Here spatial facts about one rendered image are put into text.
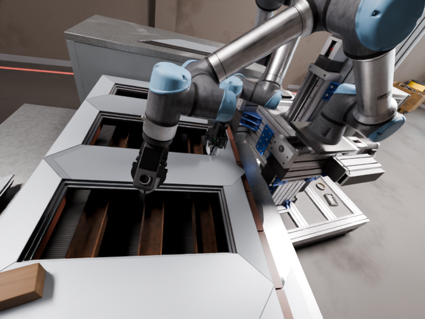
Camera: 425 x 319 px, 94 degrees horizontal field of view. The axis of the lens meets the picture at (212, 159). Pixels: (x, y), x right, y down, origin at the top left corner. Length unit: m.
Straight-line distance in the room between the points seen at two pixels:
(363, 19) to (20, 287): 0.87
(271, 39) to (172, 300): 0.69
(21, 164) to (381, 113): 1.30
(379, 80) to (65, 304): 0.93
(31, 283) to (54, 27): 3.56
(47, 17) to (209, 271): 3.71
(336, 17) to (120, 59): 1.22
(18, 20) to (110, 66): 2.55
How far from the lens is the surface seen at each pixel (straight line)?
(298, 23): 0.63
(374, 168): 1.26
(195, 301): 0.61
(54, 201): 0.79
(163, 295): 0.60
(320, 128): 0.98
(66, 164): 0.88
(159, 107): 0.42
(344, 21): 0.59
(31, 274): 0.62
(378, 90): 0.74
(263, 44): 0.59
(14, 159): 1.12
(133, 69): 1.52
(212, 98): 0.44
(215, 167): 0.87
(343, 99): 0.94
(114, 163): 0.85
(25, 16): 3.95
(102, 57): 1.54
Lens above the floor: 1.44
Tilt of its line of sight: 41 degrees down
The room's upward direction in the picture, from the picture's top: 17 degrees clockwise
